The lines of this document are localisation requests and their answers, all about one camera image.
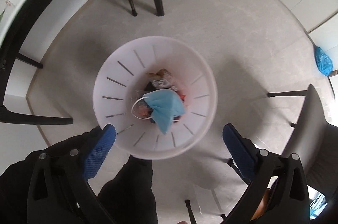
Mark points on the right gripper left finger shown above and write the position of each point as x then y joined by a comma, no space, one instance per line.
59,191

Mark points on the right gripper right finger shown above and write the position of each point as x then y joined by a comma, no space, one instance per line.
276,190

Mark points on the blue face mask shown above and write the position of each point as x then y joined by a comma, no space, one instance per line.
162,106

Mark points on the white trash bin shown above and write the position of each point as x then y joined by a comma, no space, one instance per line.
145,65

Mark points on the grey chair near bin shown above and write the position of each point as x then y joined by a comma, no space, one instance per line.
315,141

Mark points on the red crumpled wrapper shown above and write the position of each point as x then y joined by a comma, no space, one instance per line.
183,98

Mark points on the blue plastic bag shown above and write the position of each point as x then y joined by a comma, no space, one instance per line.
323,62

